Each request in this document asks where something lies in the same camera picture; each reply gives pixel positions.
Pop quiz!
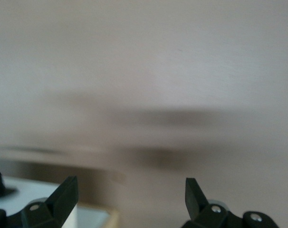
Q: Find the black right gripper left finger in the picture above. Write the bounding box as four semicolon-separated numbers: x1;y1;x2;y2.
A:
0;175;78;228

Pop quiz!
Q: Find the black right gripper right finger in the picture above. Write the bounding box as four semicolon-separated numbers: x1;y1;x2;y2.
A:
182;177;280;228

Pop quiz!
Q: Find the white drawer with wooden rim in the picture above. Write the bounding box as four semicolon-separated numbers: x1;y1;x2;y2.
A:
0;175;119;228

